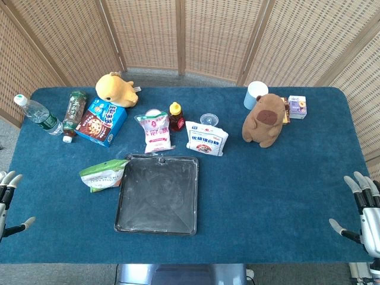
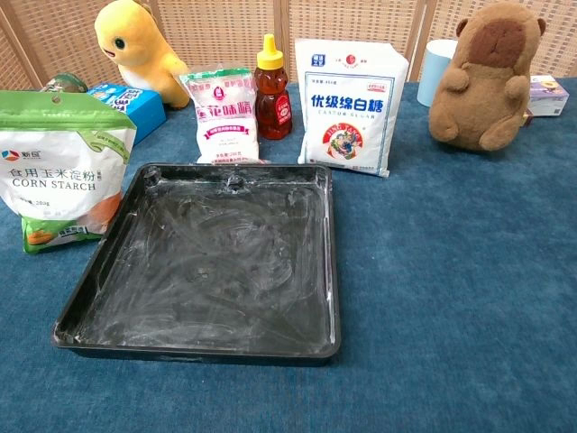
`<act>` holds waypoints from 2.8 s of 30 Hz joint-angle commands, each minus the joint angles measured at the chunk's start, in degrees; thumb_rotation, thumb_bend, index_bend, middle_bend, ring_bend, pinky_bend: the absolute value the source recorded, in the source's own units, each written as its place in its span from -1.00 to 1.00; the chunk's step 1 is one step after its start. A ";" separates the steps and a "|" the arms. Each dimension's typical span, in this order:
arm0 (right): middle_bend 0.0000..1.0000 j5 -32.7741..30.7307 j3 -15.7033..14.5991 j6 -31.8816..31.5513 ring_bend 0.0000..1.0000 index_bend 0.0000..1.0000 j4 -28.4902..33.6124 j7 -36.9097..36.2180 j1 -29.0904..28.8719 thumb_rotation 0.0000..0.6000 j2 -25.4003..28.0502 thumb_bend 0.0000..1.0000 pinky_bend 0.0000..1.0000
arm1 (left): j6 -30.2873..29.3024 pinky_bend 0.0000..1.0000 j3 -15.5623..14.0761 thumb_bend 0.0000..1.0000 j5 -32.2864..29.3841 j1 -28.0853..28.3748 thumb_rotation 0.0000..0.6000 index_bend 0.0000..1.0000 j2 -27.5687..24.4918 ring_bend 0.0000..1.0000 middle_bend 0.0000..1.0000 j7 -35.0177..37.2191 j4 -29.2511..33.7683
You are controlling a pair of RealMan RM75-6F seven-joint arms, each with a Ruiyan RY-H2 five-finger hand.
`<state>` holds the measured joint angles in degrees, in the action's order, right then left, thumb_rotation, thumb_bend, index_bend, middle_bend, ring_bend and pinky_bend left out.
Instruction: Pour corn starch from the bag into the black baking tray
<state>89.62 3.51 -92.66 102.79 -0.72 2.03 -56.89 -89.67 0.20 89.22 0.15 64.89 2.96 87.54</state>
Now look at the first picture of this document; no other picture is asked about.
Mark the light blue cup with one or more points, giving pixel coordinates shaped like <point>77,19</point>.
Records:
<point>253,92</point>

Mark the white sugar bag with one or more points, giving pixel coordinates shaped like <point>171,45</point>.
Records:
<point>205,139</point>

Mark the green white snack bag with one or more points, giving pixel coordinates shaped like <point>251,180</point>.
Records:
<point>101,176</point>

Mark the clear plastic round lid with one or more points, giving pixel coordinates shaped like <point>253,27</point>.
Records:
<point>209,119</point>

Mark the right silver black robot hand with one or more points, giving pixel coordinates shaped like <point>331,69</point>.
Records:
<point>369,219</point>

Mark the blue cookie box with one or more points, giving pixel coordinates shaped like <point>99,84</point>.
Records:
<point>101,124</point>

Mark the clear water bottle green label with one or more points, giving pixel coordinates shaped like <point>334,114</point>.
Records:
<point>40,115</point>

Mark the brown capybara plush toy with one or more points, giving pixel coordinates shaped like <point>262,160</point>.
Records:
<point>264,121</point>

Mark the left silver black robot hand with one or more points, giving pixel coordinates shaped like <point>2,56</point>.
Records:
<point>3,205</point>

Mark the blue table cloth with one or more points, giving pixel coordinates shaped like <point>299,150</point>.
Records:
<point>267,193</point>

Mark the brown tea bottle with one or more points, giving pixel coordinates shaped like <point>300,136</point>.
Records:
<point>73,114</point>

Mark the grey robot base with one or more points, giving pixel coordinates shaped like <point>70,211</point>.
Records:
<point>181,274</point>

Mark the white pink seasoning bag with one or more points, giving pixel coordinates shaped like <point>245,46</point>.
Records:
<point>155,132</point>

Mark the woven wooden folding screen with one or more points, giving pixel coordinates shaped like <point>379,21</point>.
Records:
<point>216,35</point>

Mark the small brown yellow box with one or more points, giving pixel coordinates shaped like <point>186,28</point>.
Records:
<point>286,114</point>

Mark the yellow plush toy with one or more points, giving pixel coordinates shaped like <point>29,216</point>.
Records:
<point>114,89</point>

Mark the purple white small carton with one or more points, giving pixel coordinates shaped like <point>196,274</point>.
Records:
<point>297,107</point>

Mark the bear-shaped honey bottle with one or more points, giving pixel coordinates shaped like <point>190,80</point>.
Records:
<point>175,118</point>

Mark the black baking tray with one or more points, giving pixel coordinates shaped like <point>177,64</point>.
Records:
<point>157,196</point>

